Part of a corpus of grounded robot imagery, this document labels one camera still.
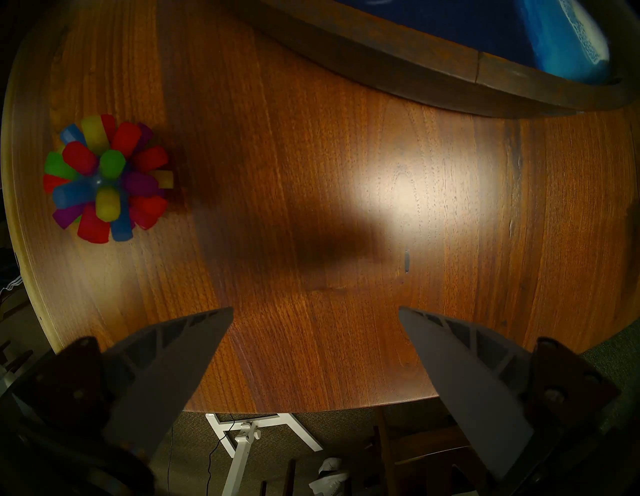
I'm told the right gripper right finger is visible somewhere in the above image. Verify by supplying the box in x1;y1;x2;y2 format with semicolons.
398;307;537;483

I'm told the multicolour spiky ball toy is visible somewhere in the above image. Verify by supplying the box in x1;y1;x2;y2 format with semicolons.
42;114;175;245

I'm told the white metal stand frame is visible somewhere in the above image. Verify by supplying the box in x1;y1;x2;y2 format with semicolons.
205;412;323;496

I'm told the green upholstered dining chair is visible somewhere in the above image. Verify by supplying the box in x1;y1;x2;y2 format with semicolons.
370;322;640;496

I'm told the round wooden ocean resin tray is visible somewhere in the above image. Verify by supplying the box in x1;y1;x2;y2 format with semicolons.
235;0;640;119

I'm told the white sneaker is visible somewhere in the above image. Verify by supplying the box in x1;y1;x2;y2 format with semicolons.
307;456;351;496

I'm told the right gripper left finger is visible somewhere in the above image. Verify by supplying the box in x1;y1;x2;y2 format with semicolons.
100;307;235;459

